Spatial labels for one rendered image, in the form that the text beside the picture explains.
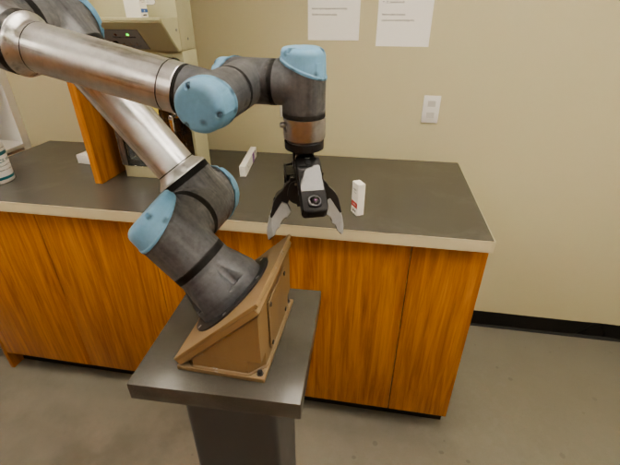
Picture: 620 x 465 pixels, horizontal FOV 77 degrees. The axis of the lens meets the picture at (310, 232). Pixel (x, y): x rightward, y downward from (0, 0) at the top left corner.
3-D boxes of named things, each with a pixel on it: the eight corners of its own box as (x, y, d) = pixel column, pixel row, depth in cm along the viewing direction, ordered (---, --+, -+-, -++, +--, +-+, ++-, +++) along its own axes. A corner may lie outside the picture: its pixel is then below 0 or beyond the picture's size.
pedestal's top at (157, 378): (301, 420, 69) (300, 405, 67) (131, 399, 73) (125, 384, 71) (321, 303, 97) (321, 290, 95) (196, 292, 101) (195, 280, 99)
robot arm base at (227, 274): (253, 291, 69) (211, 252, 67) (196, 336, 73) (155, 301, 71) (266, 255, 83) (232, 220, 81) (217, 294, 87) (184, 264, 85)
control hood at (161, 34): (96, 49, 138) (88, 17, 133) (183, 51, 133) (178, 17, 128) (73, 53, 128) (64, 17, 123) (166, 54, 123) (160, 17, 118)
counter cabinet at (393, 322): (97, 285, 251) (52, 148, 207) (427, 322, 221) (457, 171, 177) (11, 366, 194) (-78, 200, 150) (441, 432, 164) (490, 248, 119)
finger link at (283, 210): (268, 227, 83) (292, 194, 80) (269, 243, 78) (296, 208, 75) (256, 220, 82) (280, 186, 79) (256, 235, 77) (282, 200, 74)
